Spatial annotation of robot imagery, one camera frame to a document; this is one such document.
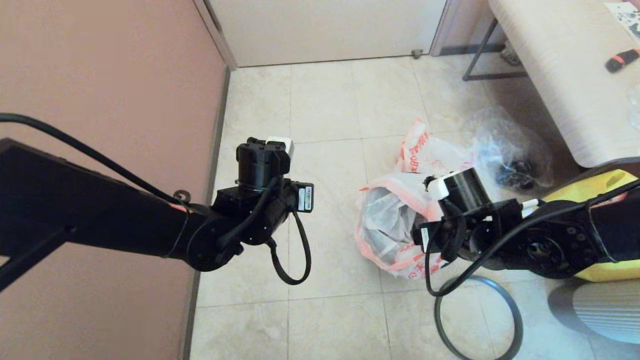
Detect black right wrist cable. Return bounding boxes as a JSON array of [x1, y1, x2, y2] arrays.
[[424, 180, 640, 298]]

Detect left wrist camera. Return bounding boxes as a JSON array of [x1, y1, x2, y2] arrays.
[[236, 136, 295, 192]]

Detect grey door frame strip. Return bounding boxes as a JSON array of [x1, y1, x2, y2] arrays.
[[429, 0, 457, 57], [194, 0, 240, 71]]

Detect clear plastic bag dark contents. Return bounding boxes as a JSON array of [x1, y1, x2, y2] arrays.
[[465, 107, 553, 191]]

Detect black cable with plug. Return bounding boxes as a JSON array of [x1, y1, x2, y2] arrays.
[[267, 210, 312, 286]]

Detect crumpled clear plastic wrap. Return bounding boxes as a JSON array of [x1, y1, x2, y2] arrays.
[[627, 82, 640, 132]]

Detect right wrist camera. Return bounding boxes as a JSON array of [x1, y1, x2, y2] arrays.
[[424, 167, 493, 217]]

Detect long black left arm cable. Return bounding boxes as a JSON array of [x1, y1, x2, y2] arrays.
[[0, 113, 191, 207]]

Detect yellow fabric tote bag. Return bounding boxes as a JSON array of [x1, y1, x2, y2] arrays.
[[542, 169, 640, 283]]

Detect black metal table frame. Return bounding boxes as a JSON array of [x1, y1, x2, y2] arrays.
[[461, 19, 526, 82]]

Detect black-white printed paper sheet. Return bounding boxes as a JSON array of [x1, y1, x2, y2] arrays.
[[602, 2, 640, 46]]

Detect grey ribbed round object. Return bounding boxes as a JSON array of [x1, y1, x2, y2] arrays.
[[547, 279, 640, 346]]

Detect white door panel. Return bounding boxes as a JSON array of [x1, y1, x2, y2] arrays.
[[207, 0, 448, 68]]

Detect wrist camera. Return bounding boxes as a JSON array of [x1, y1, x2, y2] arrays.
[[424, 167, 493, 217], [236, 136, 295, 192]]

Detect black orange marker pen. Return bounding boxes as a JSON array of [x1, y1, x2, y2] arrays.
[[604, 49, 640, 75]]

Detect grey bin rim ring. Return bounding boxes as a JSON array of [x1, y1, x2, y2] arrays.
[[434, 275, 524, 360]]

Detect used white red-drawstring trash bag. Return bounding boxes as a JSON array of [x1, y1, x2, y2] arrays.
[[397, 119, 476, 177]]

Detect new white orange-print bag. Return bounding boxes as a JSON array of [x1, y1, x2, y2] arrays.
[[355, 172, 451, 281]]

